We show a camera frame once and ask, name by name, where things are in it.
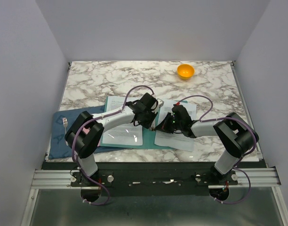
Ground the black mounting base bar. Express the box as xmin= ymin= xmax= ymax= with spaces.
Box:
xmin=41 ymin=162 xmax=238 ymax=201

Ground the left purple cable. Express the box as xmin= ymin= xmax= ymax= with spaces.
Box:
xmin=72 ymin=85 xmax=111 ymax=206

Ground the orange bowl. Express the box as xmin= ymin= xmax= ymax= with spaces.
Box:
xmin=177 ymin=64 xmax=195 ymax=80

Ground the blue letter placemat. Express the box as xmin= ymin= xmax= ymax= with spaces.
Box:
xmin=48 ymin=105 xmax=126 ymax=161

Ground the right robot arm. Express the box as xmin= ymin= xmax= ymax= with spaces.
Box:
xmin=155 ymin=105 xmax=259 ymax=185

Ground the purple cable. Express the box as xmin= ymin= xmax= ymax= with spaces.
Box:
xmin=173 ymin=95 xmax=257 ymax=205
xmin=72 ymin=85 xmax=111 ymax=206

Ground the silver fork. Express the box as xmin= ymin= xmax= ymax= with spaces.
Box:
xmin=62 ymin=117 xmax=68 ymax=134

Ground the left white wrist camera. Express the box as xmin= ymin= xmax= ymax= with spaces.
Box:
xmin=155 ymin=98 xmax=164 ymax=111

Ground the chrome folder clip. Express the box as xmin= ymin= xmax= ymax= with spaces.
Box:
xmin=149 ymin=119 xmax=156 ymax=131

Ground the pink plate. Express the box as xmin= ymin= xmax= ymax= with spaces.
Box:
xmin=83 ymin=127 xmax=102 ymax=147

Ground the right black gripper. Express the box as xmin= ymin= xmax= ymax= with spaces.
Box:
xmin=155 ymin=112 xmax=183 ymax=134

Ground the aluminium rail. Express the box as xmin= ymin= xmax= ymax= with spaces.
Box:
xmin=31 ymin=168 xmax=280 ymax=189

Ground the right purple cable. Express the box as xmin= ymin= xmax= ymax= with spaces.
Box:
xmin=173 ymin=95 xmax=257 ymax=205

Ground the teal folder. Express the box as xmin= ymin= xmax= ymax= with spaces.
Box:
xmin=100 ymin=96 xmax=189 ymax=149

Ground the printed paper sheet bottom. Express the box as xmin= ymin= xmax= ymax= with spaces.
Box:
xmin=154 ymin=99 xmax=196 ymax=152

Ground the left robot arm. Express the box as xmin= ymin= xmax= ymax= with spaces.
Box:
xmin=64 ymin=93 xmax=163 ymax=186

